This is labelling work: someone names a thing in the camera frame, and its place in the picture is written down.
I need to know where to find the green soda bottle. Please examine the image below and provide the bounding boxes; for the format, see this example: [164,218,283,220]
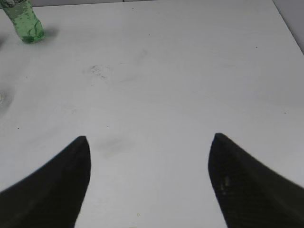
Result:
[0,0,45,43]

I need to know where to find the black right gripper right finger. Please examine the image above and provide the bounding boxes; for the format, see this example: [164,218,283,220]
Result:
[208,133,304,228]

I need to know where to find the transparent plastic cup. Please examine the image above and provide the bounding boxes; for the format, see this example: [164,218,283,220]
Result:
[0,92,10,108]

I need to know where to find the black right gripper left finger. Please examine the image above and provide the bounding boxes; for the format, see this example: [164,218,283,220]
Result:
[0,136,91,228]

